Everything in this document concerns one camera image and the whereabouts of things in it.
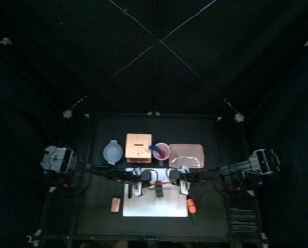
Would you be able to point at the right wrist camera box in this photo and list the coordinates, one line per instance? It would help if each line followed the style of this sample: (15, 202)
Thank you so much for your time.
(175, 174)

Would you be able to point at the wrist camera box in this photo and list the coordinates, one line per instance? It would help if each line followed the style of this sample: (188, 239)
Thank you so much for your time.
(147, 176)
(175, 174)

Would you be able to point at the toy carrot with green top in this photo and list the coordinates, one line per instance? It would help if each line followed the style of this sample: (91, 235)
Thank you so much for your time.
(191, 206)

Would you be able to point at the white printed label sticker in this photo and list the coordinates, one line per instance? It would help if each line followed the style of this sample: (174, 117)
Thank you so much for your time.
(243, 219)

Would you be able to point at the pink plastic cup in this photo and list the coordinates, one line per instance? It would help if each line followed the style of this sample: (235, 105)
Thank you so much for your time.
(163, 152)

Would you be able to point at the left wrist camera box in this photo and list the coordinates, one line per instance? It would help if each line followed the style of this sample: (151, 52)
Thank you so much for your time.
(147, 176)

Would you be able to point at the pale blue bowl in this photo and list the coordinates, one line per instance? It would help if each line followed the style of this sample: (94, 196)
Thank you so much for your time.
(112, 152)

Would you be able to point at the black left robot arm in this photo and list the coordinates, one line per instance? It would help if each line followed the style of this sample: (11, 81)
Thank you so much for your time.
(96, 170)

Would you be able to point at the white cutting board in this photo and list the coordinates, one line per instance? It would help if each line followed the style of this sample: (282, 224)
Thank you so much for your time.
(156, 208)

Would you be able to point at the salmon nigiri toy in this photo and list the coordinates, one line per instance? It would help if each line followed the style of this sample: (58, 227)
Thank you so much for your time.
(115, 204)

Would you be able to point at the blue plastic spoon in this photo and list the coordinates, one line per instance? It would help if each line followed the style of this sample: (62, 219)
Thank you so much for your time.
(155, 148)

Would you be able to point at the wooden box with red drawer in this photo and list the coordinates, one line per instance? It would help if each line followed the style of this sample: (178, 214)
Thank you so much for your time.
(139, 147)

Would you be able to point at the pink square plate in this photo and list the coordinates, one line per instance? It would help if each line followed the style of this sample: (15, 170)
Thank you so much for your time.
(187, 155)

